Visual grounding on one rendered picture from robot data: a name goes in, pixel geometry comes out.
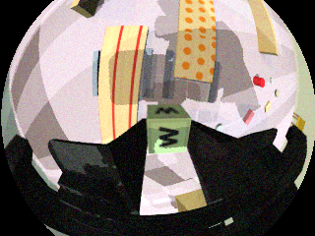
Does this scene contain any yellow strip with orange dots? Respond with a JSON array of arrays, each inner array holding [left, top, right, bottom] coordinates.
[[173, 0, 217, 83]]

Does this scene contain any green cube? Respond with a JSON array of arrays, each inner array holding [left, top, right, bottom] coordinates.
[[147, 105, 192, 153]]

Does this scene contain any yellow strip with red lines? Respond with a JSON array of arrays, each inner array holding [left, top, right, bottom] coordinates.
[[98, 25, 149, 145]]

